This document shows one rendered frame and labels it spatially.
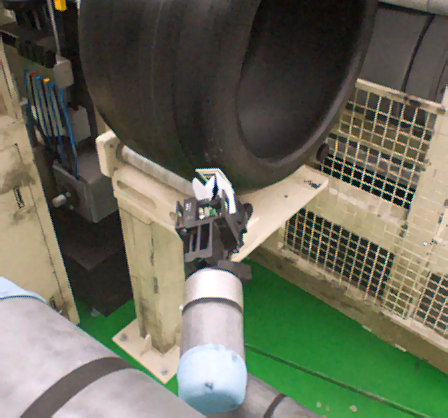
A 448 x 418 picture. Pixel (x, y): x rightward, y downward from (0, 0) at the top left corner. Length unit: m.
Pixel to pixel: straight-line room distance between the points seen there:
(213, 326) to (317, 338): 1.34
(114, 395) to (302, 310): 1.72
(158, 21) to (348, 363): 1.43
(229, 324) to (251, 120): 0.69
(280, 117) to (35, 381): 0.97
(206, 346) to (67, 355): 0.29
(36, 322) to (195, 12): 0.48
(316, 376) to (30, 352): 1.57
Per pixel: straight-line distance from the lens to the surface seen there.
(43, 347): 0.29
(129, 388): 0.27
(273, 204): 1.13
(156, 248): 1.43
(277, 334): 1.88
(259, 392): 0.65
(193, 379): 0.55
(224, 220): 0.64
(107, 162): 1.12
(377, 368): 1.87
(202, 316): 0.58
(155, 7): 0.71
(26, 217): 1.47
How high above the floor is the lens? 1.51
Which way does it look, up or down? 39 degrees down
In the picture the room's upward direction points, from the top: straight up
